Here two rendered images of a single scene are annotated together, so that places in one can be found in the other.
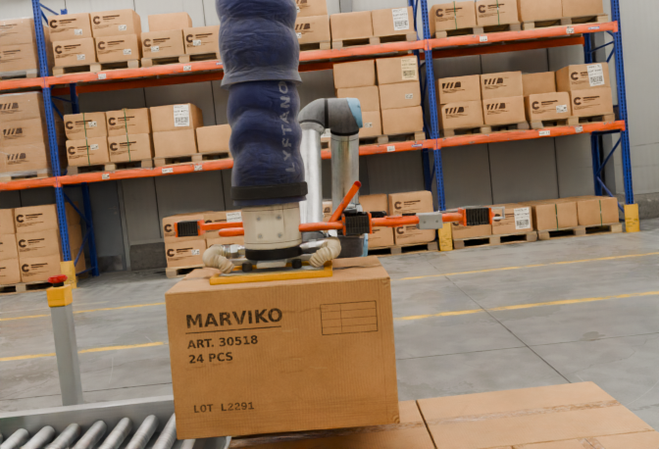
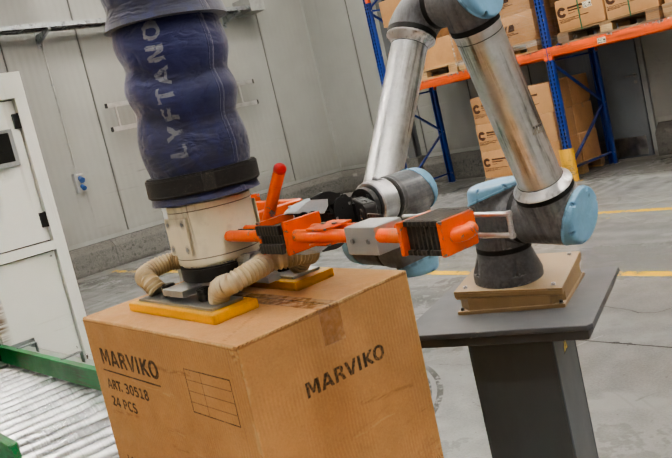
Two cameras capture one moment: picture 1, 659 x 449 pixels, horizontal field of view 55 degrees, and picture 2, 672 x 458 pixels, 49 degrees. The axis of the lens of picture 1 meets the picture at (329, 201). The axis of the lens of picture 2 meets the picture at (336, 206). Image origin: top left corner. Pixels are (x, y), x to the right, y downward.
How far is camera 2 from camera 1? 1.57 m
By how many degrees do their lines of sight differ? 50
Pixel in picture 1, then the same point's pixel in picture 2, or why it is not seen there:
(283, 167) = (167, 153)
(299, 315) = (170, 376)
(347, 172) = (491, 95)
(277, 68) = (130, 4)
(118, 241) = (641, 118)
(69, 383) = not seen: hidden behind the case
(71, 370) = not seen: hidden behind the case
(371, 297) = (224, 373)
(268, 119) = (138, 84)
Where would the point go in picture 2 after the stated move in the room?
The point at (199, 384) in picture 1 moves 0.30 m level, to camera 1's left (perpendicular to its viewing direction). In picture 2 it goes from (125, 432) to (72, 411)
